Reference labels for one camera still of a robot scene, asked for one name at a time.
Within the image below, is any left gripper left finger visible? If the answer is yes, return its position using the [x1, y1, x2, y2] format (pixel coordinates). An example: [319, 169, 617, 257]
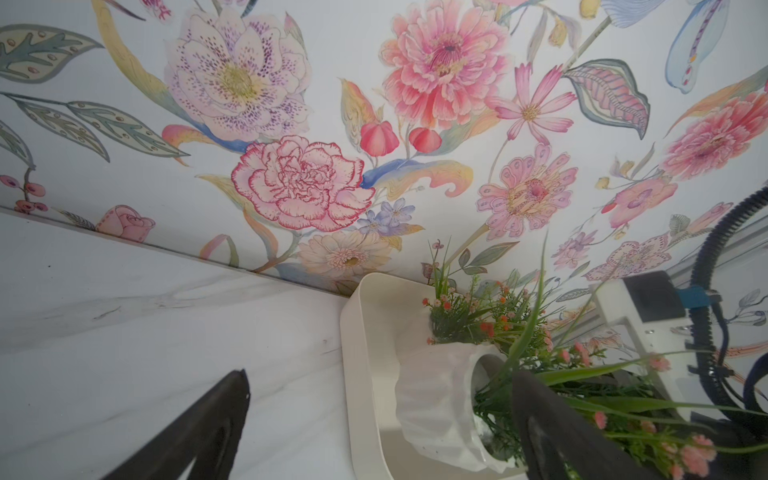
[106, 370, 251, 479]

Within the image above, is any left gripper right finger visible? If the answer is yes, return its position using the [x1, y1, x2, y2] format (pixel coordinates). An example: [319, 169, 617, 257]
[511, 371, 658, 479]

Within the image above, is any potted plant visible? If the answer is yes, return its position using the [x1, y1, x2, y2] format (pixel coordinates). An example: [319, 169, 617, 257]
[394, 233, 768, 480]
[422, 240, 544, 353]

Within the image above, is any cream plastic storage box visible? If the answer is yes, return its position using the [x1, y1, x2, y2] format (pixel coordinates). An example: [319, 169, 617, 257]
[340, 273, 525, 479]

